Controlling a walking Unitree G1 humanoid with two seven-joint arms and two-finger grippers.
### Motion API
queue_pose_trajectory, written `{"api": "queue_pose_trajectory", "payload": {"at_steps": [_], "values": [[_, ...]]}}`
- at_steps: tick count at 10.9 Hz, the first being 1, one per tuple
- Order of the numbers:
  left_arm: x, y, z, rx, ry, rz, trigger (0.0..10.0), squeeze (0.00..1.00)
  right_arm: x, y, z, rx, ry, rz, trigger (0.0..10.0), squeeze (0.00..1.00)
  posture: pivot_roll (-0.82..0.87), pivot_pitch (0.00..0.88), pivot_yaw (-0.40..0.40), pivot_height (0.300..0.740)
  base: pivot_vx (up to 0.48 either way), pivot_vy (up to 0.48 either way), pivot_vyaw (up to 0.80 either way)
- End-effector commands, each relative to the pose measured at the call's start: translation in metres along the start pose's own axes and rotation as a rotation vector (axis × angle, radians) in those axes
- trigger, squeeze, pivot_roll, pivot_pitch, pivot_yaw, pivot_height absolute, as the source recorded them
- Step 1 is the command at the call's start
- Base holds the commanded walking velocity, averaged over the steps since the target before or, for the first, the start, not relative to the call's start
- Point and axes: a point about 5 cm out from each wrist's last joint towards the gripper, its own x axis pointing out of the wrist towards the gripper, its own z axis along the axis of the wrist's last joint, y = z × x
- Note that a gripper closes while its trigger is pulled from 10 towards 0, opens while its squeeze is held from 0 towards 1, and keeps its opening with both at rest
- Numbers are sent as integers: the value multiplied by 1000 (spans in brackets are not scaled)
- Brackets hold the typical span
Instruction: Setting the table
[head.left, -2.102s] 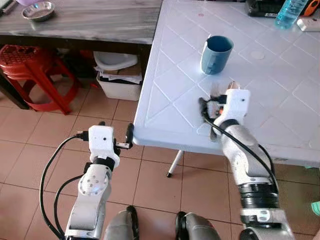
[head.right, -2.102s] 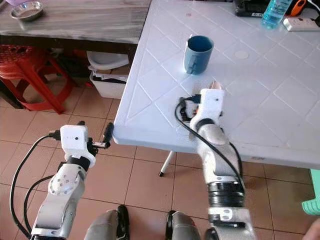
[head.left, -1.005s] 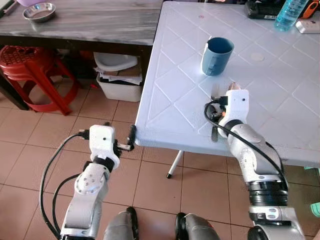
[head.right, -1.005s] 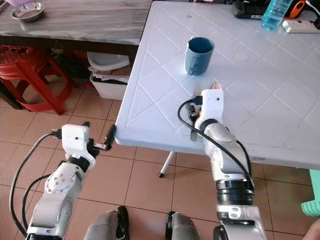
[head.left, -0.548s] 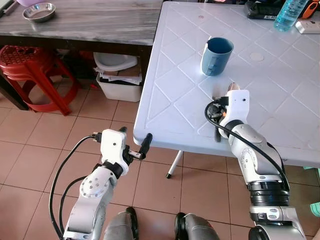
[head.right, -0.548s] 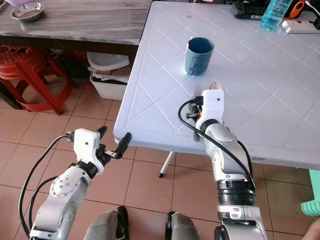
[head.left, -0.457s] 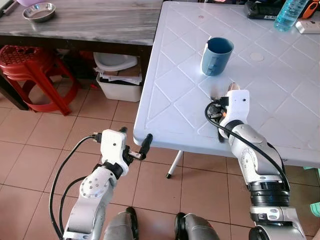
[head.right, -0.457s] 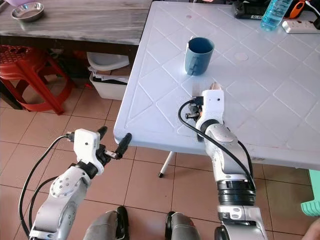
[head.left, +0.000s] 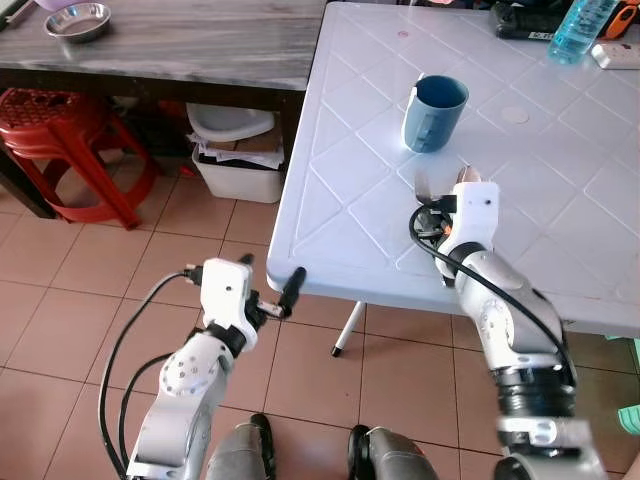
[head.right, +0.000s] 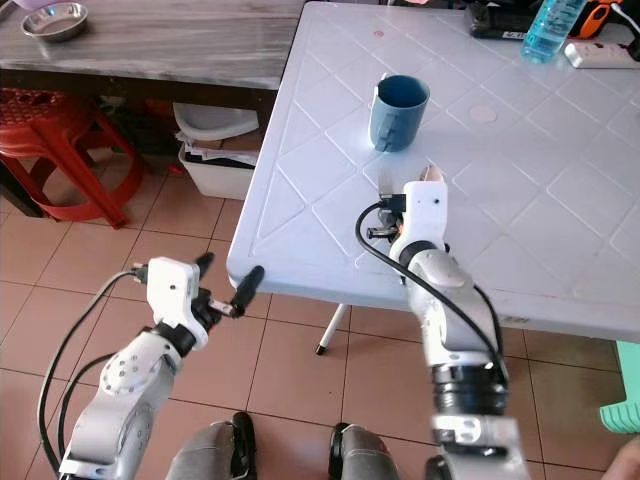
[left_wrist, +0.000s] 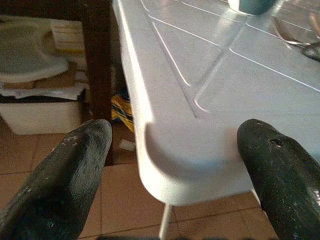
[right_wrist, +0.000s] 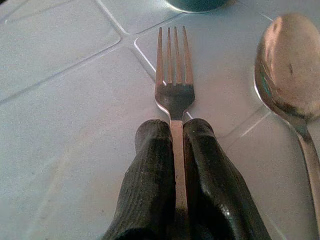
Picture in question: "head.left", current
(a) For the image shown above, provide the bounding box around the white metal table leg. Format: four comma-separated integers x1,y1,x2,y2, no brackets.
331,300,368,359

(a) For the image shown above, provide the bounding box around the blue ceramic mug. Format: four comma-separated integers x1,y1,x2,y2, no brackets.
402,74,470,155

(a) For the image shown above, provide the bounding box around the white plastic folding table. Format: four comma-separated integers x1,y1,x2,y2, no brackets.
266,0,640,340

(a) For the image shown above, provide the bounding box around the white plastic basin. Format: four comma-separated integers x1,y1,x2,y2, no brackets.
186,102,277,144

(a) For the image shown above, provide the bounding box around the grey left robot leg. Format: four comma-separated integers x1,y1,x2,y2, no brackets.
204,412,279,480

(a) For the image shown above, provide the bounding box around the grey robot leg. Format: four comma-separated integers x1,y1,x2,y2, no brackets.
346,424,442,480
204,412,279,480

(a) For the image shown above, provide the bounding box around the black electronic device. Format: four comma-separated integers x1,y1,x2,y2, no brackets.
491,0,583,42

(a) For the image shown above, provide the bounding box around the clear blue water bottle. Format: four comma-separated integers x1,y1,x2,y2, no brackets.
546,0,620,66

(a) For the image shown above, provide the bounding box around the white power strip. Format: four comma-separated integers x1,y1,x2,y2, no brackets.
591,40,640,72

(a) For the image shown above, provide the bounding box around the grey right robot leg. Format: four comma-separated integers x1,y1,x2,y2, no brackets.
346,424,442,480

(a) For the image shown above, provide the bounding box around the grey marble-pattern table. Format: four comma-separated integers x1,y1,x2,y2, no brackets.
0,0,331,221

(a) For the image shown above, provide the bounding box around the orange plastic tool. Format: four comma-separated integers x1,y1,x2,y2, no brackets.
603,0,640,40

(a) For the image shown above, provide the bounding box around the red plastic stool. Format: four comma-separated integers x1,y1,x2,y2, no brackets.
0,87,159,232

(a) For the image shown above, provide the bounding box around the green plastic stool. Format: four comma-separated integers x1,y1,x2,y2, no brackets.
617,339,640,437

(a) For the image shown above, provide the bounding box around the stainless steel bowl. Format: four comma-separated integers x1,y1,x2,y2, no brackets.
43,2,114,45

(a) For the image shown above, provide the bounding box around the purple plastic container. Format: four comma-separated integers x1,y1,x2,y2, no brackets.
33,0,87,13

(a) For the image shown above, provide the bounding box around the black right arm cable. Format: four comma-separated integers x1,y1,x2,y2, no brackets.
407,202,580,393

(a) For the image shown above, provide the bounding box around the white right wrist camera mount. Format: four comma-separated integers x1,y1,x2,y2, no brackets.
454,181,500,248

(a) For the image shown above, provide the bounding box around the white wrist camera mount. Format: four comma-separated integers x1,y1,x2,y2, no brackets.
199,257,253,332
454,181,500,248

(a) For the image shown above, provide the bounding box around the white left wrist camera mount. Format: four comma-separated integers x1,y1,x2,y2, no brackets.
199,257,253,332

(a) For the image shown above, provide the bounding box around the short black left arm cable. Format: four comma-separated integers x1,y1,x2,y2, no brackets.
117,350,173,473

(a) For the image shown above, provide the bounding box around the long black left arm cable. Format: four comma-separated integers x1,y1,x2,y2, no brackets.
96,265,206,477

